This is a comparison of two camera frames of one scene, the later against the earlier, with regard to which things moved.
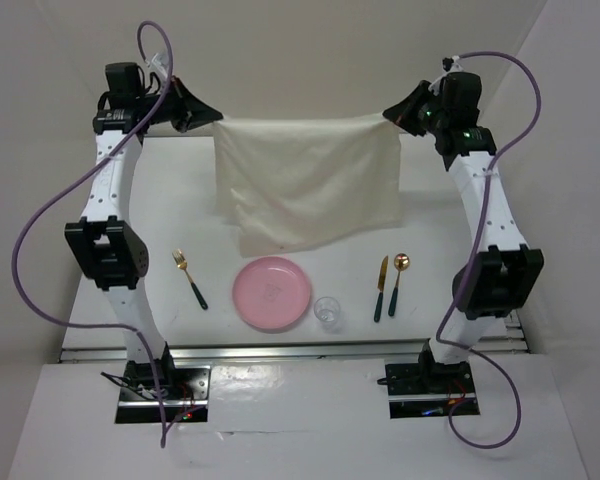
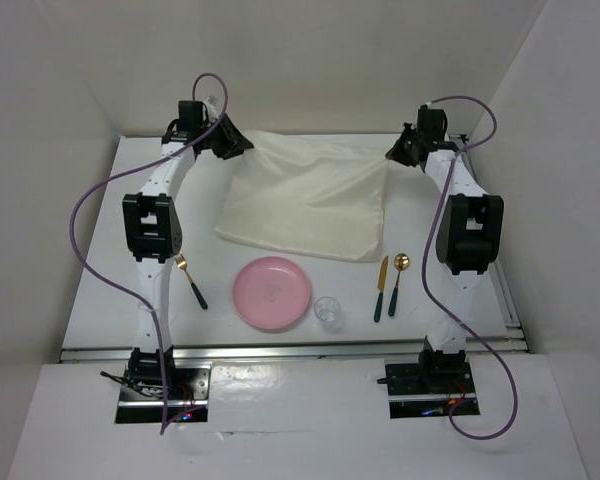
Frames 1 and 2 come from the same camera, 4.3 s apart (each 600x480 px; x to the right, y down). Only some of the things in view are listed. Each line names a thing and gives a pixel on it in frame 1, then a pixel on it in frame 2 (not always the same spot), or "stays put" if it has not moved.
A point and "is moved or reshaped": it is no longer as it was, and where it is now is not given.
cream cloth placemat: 289,183 is moved or reshaped
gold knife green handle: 382,278 stays put
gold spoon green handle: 401,262 stays put
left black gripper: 189,112 to 231,139
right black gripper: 403,114 to 397,154
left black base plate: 185,392 stays put
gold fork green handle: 182,264 stays put
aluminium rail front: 495,349 stays put
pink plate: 271,292 stays put
